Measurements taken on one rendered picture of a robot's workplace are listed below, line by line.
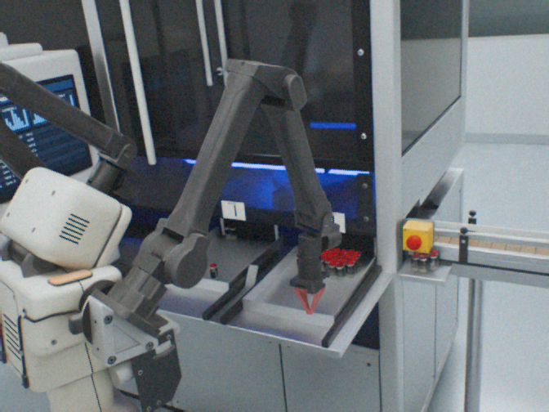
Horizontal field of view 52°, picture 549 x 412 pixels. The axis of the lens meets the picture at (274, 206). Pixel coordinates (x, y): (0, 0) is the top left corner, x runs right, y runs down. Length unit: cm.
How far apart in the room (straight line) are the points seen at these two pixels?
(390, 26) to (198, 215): 73
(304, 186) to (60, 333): 57
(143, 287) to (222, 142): 28
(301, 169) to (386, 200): 43
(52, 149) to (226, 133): 97
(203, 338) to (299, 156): 115
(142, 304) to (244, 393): 129
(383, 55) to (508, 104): 473
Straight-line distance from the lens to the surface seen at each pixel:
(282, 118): 111
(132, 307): 97
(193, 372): 231
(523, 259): 168
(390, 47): 147
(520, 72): 610
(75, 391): 121
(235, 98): 101
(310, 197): 125
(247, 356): 210
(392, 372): 185
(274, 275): 165
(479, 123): 624
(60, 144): 190
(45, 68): 188
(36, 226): 106
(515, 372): 280
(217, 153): 99
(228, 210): 182
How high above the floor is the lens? 167
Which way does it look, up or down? 21 degrees down
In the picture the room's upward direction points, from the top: 6 degrees counter-clockwise
